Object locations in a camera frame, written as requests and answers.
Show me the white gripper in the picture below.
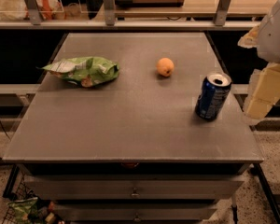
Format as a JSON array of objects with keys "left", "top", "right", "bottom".
[{"left": 237, "top": 0, "right": 280, "bottom": 120}]

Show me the blue pepsi can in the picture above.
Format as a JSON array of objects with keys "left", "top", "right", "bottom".
[{"left": 195, "top": 72, "right": 231, "bottom": 120}]

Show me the orange fruit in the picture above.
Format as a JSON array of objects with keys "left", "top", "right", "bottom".
[{"left": 156, "top": 58, "right": 175, "bottom": 77}]

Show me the grey drawer cabinet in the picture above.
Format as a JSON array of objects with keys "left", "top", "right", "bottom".
[{"left": 4, "top": 33, "right": 263, "bottom": 224}]

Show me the green chip bag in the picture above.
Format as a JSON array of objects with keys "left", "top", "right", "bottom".
[{"left": 43, "top": 56, "right": 119, "bottom": 88}]

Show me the lower drawer with knob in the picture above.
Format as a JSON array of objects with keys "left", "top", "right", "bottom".
[{"left": 54, "top": 203, "right": 217, "bottom": 222}]

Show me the drawer with knob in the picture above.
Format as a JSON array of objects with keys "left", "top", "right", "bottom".
[
  {"left": 24, "top": 175, "right": 244, "bottom": 201},
  {"left": 54, "top": 203, "right": 217, "bottom": 222}
]

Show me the upper drawer with knob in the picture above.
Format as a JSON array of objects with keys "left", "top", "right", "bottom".
[{"left": 24, "top": 175, "right": 244, "bottom": 201}]

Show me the white orange plastic bag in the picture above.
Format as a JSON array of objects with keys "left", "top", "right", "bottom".
[{"left": 0, "top": 0, "right": 64, "bottom": 21}]

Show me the green snack bag in basket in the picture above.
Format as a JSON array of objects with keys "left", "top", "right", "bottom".
[{"left": 8, "top": 197, "right": 39, "bottom": 224}]

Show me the metal railing frame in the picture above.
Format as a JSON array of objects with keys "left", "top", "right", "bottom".
[{"left": 0, "top": 0, "right": 280, "bottom": 31}]

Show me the black wire basket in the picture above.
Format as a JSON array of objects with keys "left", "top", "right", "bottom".
[{"left": 2, "top": 166, "right": 67, "bottom": 224}]

